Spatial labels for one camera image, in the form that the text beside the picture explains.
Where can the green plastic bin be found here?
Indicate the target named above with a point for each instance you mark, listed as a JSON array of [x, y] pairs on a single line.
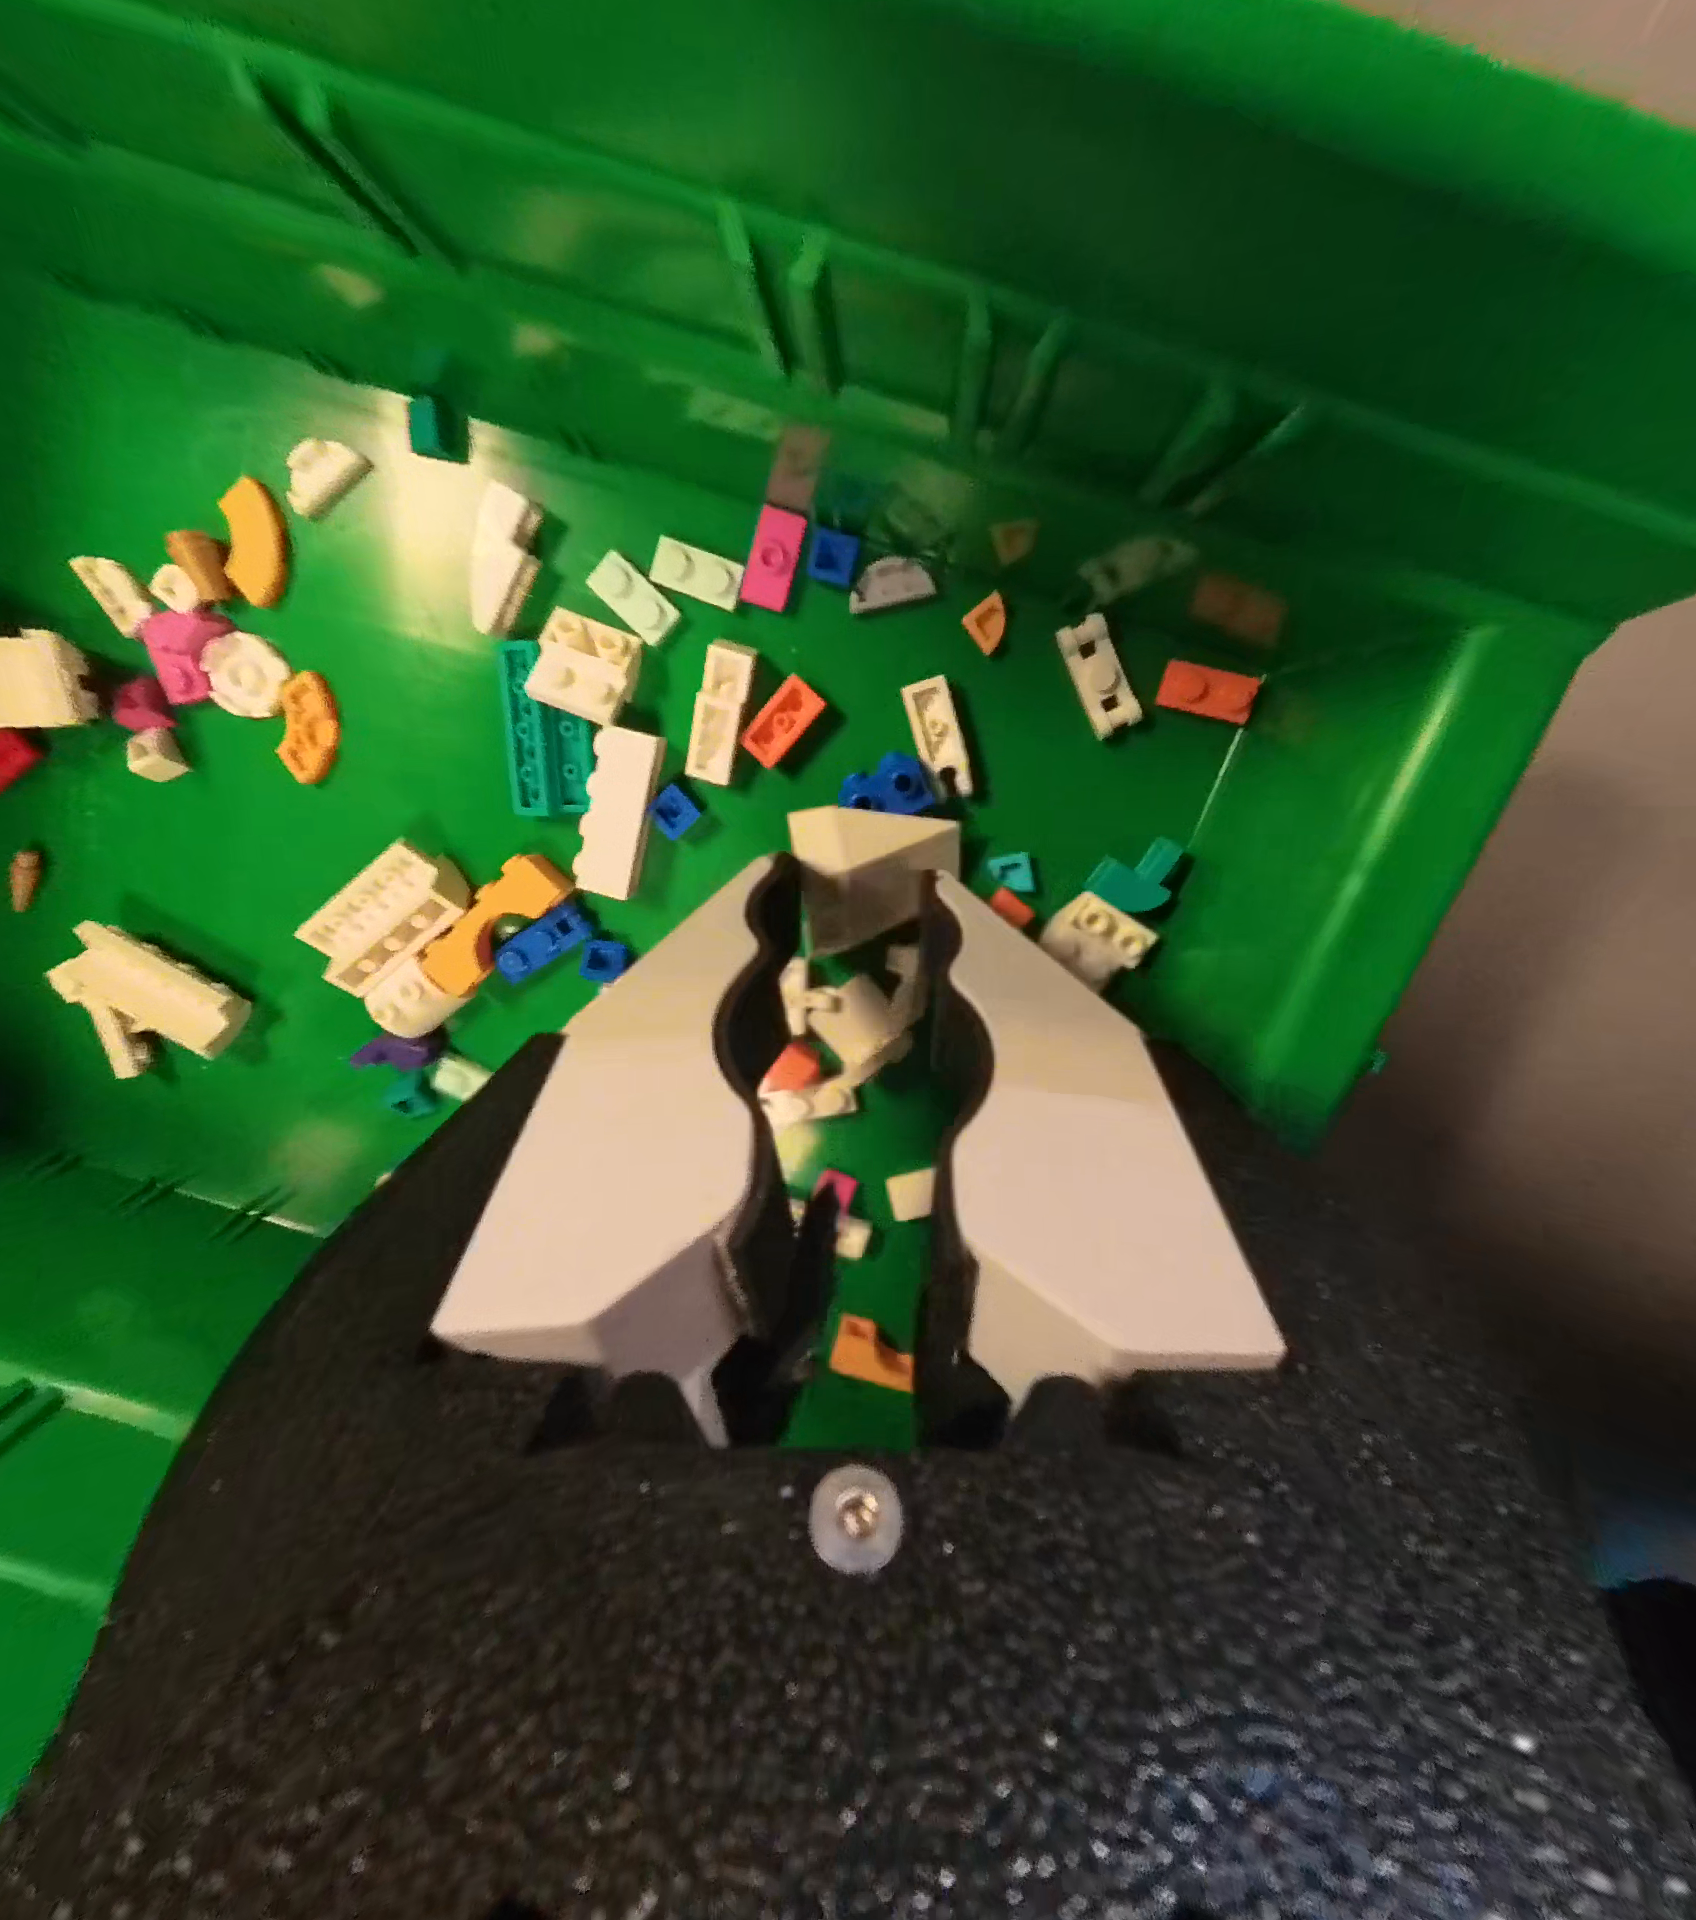
[[940, 227]]

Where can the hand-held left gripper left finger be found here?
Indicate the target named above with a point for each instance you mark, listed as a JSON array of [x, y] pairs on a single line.
[[594, 1186]]

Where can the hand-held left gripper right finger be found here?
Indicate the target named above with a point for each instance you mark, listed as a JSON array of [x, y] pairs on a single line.
[[1102, 1199]]

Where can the white slope lego brick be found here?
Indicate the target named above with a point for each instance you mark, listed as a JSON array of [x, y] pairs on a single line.
[[869, 864]]

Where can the pile of lego bricks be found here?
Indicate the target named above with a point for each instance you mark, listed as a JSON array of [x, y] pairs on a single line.
[[624, 810]]

